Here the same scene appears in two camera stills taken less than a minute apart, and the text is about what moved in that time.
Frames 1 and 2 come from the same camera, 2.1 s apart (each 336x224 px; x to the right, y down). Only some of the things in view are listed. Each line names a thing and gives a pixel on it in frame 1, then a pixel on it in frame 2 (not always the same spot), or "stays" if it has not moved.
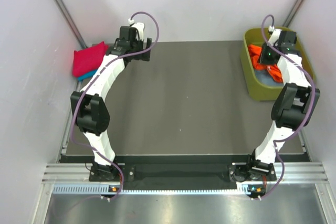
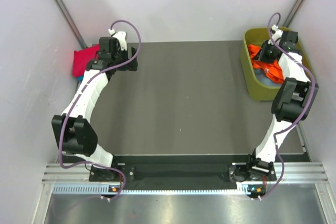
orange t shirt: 255,51 stays
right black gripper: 262,59 stays
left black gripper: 140,43 -> 130,66
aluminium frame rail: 306,172 stays
